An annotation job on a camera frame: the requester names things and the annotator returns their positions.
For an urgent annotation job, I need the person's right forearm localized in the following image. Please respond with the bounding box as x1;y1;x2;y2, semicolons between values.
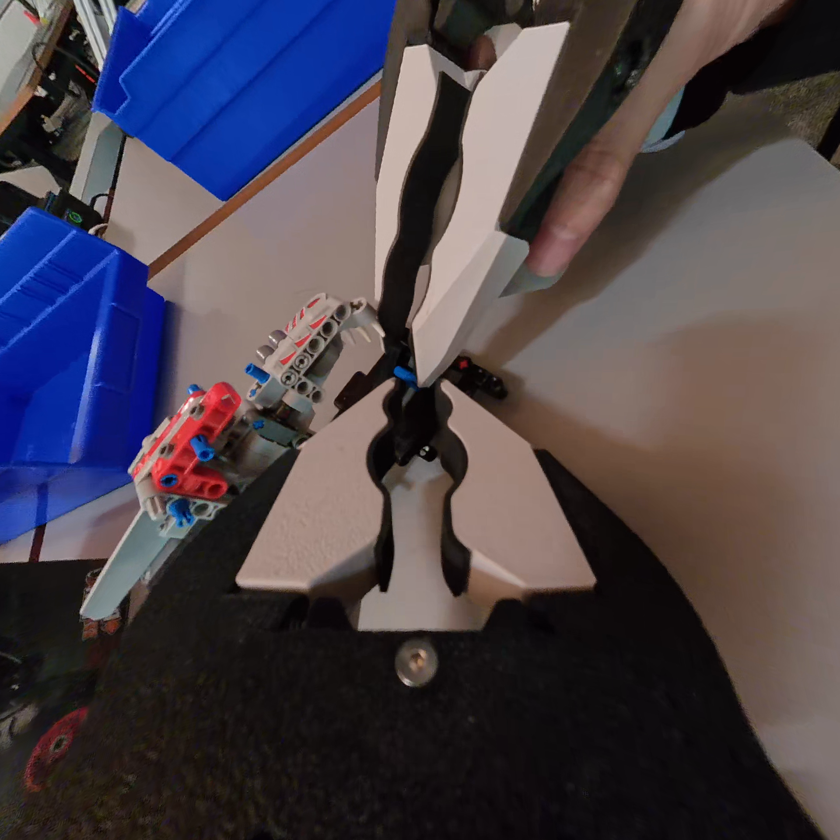
669;0;840;165

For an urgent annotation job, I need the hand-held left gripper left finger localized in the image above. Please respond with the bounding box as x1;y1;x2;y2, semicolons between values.
234;382;398;599

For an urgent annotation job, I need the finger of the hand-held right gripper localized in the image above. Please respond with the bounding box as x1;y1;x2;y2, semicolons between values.
408;21;572;389
373;43;463;370

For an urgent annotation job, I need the grey red toy brick truck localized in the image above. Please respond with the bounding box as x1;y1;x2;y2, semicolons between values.
79;292;509;621

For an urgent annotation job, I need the black device green light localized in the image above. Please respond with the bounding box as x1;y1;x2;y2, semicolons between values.
42;190;109;231

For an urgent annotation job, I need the blue plastic storage bin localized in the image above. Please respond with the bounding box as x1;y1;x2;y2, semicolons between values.
0;206;168;546
92;0;398;201

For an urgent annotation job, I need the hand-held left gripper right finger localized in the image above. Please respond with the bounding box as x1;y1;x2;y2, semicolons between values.
438;381;598;603

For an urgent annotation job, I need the person's right hand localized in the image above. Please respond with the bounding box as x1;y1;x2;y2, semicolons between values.
527;0;796;277

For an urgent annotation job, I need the black toy set box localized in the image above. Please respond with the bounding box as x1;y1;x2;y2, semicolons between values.
0;558;142;840

